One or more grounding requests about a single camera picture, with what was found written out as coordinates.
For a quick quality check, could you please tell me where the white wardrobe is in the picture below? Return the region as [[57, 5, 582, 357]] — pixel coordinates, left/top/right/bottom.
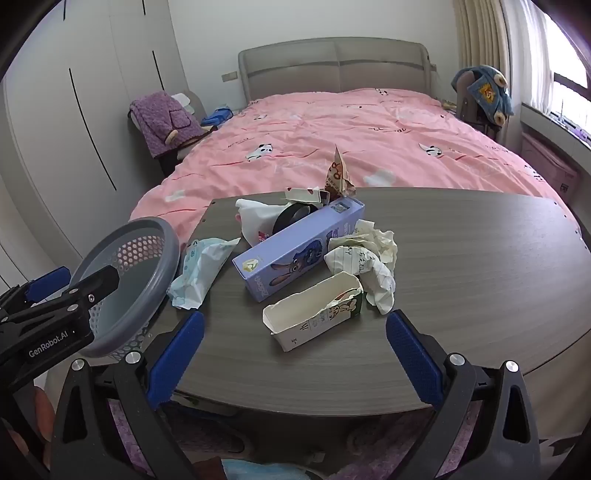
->
[[0, 0, 192, 287]]

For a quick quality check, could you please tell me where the beige curtain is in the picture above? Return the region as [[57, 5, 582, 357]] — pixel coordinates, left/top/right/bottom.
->
[[452, 0, 514, 107]]

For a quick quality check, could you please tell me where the beige chair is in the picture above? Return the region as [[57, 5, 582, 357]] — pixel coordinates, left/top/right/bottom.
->
[[127, 89, 209, 177]]

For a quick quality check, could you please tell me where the light blue wet wipe packet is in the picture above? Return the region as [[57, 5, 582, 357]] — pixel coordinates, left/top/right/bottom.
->
[[167, 237, 242, 311]]

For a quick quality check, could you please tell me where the purple rabbit print box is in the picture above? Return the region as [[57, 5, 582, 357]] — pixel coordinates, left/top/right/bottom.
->
[[232, 198, 365, 303]]

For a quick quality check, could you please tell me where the white plastic bag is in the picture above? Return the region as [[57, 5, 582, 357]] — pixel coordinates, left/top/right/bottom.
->
[[235, 198, 289, 247]]

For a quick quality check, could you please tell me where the lined paper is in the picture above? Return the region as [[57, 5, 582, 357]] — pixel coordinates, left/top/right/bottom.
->
[[324, 244, 397, 315]]

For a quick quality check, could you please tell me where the blue plush jacket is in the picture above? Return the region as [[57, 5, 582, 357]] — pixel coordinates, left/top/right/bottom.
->
[[451, 65, 515, 126]]

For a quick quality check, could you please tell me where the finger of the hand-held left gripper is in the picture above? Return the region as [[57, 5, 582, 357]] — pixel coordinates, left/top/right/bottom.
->
[[0, 264, 122, 326], [0, 267, 71, 317]]

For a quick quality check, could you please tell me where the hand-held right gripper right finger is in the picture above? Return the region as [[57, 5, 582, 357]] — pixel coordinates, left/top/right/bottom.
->
[[385, 309, 541, 480]]

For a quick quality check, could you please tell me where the purple patterned floor mat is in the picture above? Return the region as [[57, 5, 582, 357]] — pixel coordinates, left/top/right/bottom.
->
[[108, 399, 467, 480]]

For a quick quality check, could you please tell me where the small white red-heart box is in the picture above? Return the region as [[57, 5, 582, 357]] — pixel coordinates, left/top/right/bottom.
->
[[283, 185, 329, 208]]

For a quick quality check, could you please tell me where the black tape roll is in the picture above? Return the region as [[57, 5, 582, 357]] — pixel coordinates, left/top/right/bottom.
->
[[272, 203, 320, 236]]

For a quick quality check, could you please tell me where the window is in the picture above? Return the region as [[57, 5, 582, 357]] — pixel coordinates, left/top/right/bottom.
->
[[542, 14, 591, 137]]

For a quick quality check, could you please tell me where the grey window sill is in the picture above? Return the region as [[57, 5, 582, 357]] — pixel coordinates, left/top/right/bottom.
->
[[521, 102, 591, 195]]

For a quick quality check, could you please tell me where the blue bag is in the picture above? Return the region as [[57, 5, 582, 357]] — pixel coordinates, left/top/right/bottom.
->
[[201, 107, 232, 132]]

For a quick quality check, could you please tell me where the purple fuzzy blanket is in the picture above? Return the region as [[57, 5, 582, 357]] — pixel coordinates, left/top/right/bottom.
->
[[129, 91, 204, 160]]

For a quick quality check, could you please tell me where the cream paper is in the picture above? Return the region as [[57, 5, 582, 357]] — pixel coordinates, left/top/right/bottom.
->
[[353, 219, 399, 274]]

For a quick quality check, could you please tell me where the pink printed duvet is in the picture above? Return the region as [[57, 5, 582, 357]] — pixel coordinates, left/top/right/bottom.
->
[[129, 87, 580, 245]]

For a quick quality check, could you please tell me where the torn white paper carton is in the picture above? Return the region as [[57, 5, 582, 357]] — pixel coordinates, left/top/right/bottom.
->
[[262, 271, 365, 352]]

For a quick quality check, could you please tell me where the cream red candy wrapper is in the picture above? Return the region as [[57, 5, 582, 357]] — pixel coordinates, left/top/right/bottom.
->
[[323, 144, 357, 200]]

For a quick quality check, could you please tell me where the dark brown chair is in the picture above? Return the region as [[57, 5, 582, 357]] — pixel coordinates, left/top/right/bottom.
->
[[455, 69, 509, 140]]

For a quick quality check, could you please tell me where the light blue cloth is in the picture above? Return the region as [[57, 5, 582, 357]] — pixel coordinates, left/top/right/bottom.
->
[[222, 457, 298, 480]]

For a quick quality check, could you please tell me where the grey upholstered bed headboard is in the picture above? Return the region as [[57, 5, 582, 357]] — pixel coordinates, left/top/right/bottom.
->
[[238, 38, 437, 104]]

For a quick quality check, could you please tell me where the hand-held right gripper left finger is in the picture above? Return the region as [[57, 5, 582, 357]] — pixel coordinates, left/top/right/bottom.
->
[[48, 310, 206, 480]]

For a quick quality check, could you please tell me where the grey perforated plastic basket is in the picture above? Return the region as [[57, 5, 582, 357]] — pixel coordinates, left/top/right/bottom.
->
[[69, 217, 182, 365]]

